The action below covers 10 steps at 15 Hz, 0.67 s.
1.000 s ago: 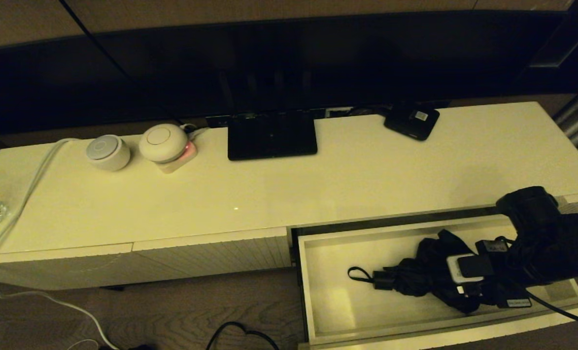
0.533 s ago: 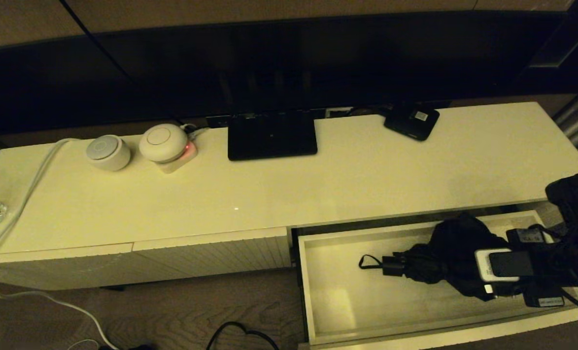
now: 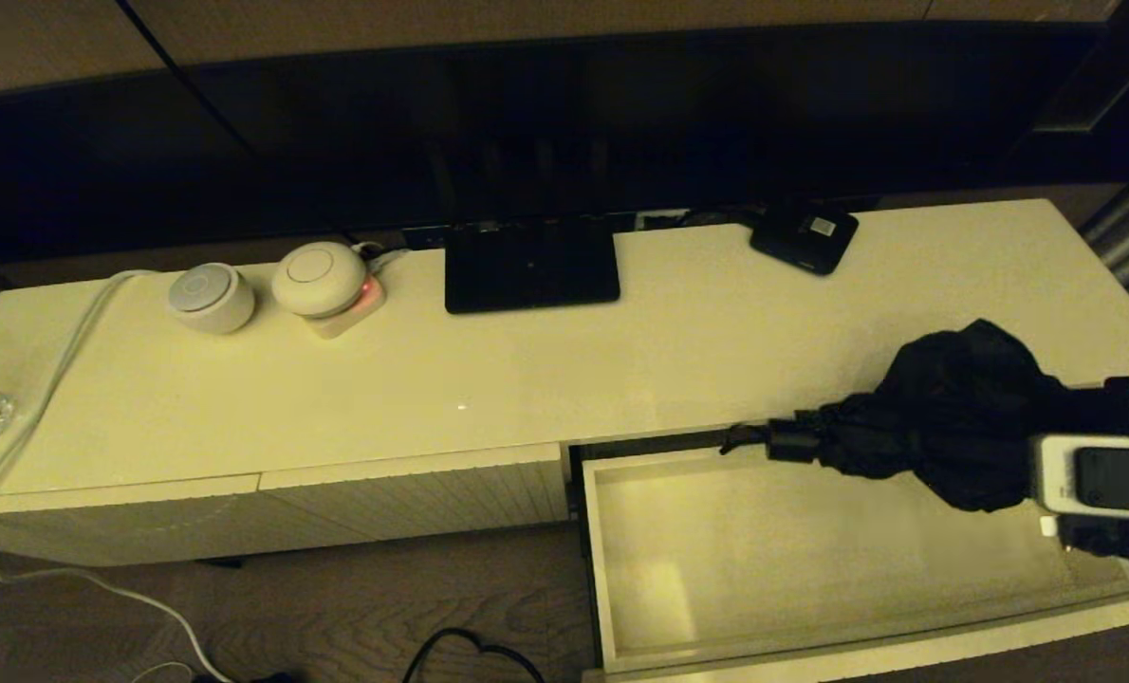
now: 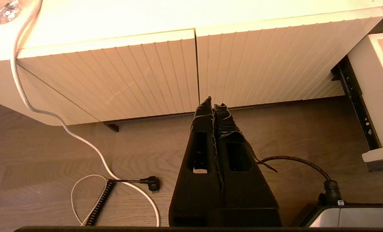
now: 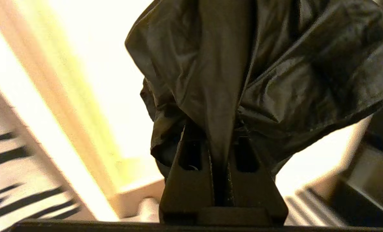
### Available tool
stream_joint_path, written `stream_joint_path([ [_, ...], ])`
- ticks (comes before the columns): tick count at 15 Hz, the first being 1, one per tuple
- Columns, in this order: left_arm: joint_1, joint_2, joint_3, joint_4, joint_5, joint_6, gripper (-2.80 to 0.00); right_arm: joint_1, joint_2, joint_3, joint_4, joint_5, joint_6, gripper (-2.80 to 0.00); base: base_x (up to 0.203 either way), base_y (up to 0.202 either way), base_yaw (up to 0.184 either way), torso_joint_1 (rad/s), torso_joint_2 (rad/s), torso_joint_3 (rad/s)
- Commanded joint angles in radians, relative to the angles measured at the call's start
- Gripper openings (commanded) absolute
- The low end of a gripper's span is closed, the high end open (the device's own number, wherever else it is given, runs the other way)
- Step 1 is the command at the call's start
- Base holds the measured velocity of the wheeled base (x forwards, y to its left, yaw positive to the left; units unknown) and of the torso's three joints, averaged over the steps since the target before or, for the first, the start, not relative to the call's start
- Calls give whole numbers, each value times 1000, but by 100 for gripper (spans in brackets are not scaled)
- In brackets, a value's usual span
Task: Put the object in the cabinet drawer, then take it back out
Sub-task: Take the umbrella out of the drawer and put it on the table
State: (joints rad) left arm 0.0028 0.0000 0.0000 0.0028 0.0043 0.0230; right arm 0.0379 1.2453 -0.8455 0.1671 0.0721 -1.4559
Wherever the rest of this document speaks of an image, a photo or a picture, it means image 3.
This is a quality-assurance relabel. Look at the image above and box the black umbrella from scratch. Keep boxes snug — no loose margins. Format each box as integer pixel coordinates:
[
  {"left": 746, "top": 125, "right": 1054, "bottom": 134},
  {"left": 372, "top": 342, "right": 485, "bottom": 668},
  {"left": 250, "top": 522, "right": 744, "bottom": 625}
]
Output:
[{"left": 719, "top": 319, "right": 1097, "bottom": 513}]

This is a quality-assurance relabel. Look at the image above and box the white cabinet drawer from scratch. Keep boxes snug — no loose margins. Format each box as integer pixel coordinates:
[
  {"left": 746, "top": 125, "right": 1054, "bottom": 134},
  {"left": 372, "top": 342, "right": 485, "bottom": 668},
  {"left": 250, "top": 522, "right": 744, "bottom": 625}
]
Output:
[{"left": 569, "top": 417, "right": 1129, "bottom": 683}]

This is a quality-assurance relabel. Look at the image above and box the white tv cabinet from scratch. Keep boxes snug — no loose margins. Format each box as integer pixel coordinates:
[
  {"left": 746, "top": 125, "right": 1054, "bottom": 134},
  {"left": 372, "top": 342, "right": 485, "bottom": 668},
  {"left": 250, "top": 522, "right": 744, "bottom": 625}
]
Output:
[{"left": 0, "top": 197, "right": 1129, "bottom": 570}]

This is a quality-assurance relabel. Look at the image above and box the black box with white label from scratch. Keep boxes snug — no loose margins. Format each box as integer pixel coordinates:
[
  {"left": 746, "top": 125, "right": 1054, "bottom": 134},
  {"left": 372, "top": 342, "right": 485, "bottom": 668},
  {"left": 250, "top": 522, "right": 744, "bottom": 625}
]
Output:
[{"left": 750, "top": 202, "right": 860, "bottom": 276}]

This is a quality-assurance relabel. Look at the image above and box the large black television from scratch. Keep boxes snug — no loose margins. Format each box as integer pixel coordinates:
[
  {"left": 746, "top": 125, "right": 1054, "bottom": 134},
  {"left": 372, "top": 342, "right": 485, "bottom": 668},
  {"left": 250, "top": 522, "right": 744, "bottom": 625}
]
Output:
[{"left": 0, "top": 21, "right": 1129, "bottom": 271}]

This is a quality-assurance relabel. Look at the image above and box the white ribbed cabinet front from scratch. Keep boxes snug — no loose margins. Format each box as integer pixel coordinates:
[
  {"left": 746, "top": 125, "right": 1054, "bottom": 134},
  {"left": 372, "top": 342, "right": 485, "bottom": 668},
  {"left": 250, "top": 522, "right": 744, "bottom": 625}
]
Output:
[
  {"left": 0, "top": 472, "right": 264, "bottom": 570},
  {"left": 259, "top": 442, "right": 571, "bottom": 551}
]

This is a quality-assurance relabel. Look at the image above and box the white power strip red light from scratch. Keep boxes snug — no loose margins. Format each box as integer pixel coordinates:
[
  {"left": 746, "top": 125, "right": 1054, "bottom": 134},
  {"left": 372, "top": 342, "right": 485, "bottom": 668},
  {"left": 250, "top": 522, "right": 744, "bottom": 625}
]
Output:
[{"left": 305, "top": 275, "right": 388, "bottom": 341}]

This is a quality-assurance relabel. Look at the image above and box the white round dome device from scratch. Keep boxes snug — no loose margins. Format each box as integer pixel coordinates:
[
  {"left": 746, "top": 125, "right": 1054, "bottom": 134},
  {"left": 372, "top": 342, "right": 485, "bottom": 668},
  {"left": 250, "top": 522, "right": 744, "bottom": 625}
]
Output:
[{"left": 271, "top": 241, "right": 370, "bottom": 320}]

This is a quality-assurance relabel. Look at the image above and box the white speaker with grey top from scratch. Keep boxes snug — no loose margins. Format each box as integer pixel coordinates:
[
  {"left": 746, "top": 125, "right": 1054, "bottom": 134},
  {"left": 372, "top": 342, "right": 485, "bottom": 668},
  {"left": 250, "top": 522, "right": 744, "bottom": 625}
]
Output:
[{"left": 167, "top": 263, "right": 257, "bottom": 335}]

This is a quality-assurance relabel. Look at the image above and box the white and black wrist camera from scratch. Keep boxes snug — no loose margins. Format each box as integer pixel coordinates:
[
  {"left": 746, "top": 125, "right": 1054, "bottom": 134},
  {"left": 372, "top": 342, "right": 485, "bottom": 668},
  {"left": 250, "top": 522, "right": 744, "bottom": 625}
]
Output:
[{"left": 1029, "top": 434, "right": 1129, "bottom": 542}]

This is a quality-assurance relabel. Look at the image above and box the dark framed wall panel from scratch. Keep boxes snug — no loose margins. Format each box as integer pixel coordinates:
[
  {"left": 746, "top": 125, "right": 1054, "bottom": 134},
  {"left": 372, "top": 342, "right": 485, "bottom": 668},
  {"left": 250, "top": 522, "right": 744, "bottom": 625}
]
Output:
[{"left": 1034, "top": 0, "right": 1129, "bottom": 134}]

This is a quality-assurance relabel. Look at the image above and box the black television base plate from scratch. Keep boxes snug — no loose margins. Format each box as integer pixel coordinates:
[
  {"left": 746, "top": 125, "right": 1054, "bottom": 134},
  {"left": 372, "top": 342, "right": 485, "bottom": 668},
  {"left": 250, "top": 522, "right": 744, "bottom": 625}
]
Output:
[{"left": 444, "top": 220, "right": 620, "bottom": 316}]

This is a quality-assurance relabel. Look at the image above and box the black floor cable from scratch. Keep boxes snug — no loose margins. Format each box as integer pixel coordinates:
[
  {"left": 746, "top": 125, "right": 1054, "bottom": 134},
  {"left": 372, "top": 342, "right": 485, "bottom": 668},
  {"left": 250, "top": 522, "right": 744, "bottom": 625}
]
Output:
[{"left": 401, "top": 626, "right": 548, "bottom": 683}]

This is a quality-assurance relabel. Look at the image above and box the thin white cord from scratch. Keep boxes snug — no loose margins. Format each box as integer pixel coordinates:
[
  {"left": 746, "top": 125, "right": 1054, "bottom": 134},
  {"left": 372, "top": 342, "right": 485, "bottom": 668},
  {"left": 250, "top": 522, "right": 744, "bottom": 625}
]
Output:
[{"left": 356, "top": 242, "right": 412, "bottom": 274}]

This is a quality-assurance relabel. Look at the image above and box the thin black hanging cable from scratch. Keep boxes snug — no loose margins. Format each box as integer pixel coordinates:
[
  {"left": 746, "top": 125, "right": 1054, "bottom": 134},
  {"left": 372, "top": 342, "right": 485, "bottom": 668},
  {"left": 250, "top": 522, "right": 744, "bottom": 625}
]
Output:
[{"left": 117, "top": 0, "right": 361, "bottom": 243}]

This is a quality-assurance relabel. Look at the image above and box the thick white power cable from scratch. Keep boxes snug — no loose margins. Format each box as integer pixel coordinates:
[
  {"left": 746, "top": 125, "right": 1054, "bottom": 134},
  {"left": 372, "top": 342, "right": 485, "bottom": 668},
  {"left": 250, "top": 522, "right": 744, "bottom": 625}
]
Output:
[{"left": 0, "top": 269, "right": 235, "bottom": 683}]

